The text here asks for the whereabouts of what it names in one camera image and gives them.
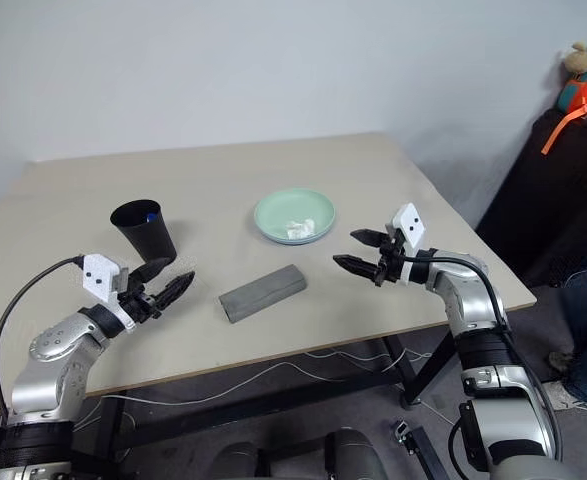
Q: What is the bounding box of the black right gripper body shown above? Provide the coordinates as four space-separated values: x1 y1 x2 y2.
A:
374 231 406 288

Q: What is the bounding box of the black table frame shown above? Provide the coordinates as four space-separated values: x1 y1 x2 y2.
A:
0 333 462 464

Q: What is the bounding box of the grey glasses case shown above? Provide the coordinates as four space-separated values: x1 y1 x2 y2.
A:
217 264 308 326

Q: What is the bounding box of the plush toy orange teal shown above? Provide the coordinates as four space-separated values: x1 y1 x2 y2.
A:
557 33 587 119

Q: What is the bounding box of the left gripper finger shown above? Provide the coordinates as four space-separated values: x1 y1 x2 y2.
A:
153 271 197 313
130 257 173 288

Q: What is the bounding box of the white floor cable tangle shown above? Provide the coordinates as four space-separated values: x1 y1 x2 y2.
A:
72 347 587 436

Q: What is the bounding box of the black suitcase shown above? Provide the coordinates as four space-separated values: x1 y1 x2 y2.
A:
475 107 587 289

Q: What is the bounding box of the mint green plate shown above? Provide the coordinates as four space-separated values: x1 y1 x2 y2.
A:
252 187 337 243

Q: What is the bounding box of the black tapered cup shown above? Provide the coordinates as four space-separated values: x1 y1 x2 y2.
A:
110 198 178 264

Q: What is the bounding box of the black bar metal clamp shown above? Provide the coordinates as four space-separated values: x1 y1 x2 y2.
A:
392 419 444 480

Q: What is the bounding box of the orange strap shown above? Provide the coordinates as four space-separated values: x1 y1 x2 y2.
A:
541 97 587 155

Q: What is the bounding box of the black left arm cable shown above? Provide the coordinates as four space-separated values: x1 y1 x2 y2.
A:
0 255 87 419

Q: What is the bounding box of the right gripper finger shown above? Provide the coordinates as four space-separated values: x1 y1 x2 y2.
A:
332 253 380 287
350 228 390 248

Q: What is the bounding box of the dark grey rounded shape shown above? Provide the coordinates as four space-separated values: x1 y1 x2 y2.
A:
212 442 262 480
325 428 389 480

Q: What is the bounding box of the white paper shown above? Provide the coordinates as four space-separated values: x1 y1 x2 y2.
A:
283 216 318 240

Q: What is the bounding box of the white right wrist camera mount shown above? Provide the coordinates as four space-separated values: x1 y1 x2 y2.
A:
385 202 429 285

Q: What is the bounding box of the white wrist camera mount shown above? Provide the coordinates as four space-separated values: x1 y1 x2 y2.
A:
81 253 137 332
385 202 429 285

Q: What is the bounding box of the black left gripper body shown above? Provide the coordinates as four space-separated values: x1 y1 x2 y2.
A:
117 280 162 324

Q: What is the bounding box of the light blue plate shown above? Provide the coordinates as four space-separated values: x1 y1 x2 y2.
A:
257 224 334 247

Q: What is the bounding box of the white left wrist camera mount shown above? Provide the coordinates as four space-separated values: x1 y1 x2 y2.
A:
81 253 137 332

